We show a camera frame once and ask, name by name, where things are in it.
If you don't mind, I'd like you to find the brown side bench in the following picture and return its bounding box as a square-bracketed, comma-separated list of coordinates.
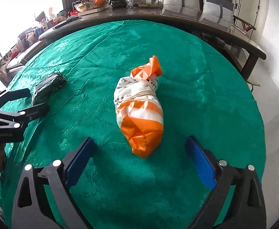
[5, 39, 47, 77]

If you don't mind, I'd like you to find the green tablecloth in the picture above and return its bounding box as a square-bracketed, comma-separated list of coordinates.
[0, 20, 266, 229]

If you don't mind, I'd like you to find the dark wooden coffee table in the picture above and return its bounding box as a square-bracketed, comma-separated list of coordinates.
[38, 0, 267, 81]

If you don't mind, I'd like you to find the white round stool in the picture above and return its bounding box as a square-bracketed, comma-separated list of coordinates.
[246, 77, 261, 92]

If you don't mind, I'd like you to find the cluster of small bottles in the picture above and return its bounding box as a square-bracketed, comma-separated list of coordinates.
[17, 7, 66, 48]

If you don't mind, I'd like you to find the patterned fringed throw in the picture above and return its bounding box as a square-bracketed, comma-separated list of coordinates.
[0, 49, 19, 87]

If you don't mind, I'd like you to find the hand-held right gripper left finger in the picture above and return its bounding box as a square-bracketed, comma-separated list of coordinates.
[12, 137, 98, 229]

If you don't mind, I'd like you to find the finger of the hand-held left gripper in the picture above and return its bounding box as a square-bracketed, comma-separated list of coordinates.
[0, 88, 31, 109]
[0, 102, 51, 129]

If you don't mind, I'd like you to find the orange white plastic bag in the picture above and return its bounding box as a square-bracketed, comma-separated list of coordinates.
[113, 55, 165, 159]

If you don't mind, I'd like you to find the black phone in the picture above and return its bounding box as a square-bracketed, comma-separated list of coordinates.
[52, 17, 79, 29]

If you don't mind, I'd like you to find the dark green pouch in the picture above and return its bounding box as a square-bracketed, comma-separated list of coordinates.
[32, 73, 68, 106]

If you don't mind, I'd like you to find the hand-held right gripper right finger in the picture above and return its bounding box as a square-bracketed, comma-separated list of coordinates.
[185, 135, 267, 229]

